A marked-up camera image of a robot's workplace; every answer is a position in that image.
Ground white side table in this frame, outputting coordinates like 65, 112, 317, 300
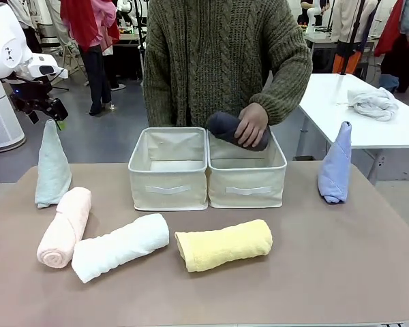
297, 72, 409, 187

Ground mint cone towel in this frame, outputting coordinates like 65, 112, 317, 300
34, 119, 73, 209

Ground hanging red garment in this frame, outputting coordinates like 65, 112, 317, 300
373, 0, 407, 58

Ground person in red and pink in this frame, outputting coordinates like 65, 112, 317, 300
60, 0, 121, 117

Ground blue cone towel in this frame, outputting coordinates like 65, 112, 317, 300
317, 121, 353, 206

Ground yellow towel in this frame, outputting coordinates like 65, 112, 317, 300
174, 219, 274, 273

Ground crumpled white cloth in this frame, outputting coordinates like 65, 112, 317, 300
347, 87, 400, 123

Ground dark grey towel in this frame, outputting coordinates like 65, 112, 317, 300
207, 110, 272, 152

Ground person's right forearm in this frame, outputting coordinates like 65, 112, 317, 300
142, 47, 175, 127

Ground person's left hand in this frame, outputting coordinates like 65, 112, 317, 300
233, 102, 270, 149

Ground white towel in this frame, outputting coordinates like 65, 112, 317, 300
71, 213, 170, 285

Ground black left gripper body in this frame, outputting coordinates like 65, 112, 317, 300
8, 79, 52, 114

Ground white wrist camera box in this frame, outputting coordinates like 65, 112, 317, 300
26, 53, 70, 80

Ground mannequin with white shirt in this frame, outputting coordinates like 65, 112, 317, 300
330, 0, 379, 74

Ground folded blue jeans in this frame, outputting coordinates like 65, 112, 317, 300
378, 74, 400, 93

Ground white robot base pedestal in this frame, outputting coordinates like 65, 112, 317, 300
0, 78, 26, 150

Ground person's left forearm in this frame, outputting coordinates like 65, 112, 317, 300
248, 47, 314, 127

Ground person in olive knit sweater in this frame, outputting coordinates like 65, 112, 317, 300
142, 0, 314, 129

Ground pink towel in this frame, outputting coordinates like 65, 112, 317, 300
36, 186, 93, 270

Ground cream fabric storage bin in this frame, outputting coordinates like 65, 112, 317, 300
127, 126, 209, 212
206, 125, 288, 210

